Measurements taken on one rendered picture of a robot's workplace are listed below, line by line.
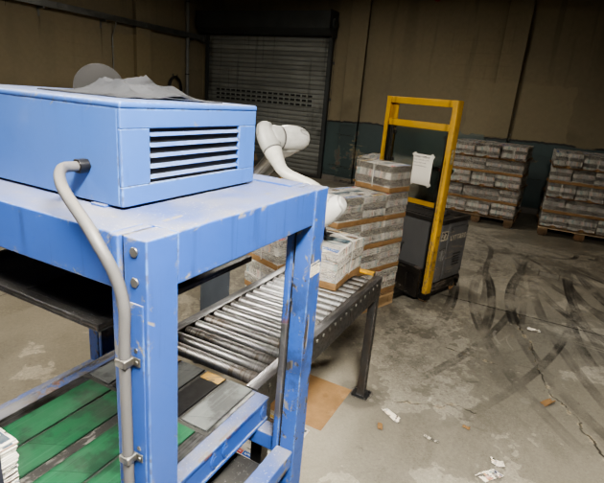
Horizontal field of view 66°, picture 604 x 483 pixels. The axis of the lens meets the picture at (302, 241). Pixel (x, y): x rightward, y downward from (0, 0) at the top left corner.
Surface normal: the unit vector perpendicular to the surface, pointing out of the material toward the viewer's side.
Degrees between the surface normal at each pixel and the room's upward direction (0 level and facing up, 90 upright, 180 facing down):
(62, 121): 90
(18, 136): 90
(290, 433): 90
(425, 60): 90
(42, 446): 0
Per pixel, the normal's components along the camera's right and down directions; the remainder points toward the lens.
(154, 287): 0.88, 0.21
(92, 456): 0.08, -0.95
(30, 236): -0.47, 0.22
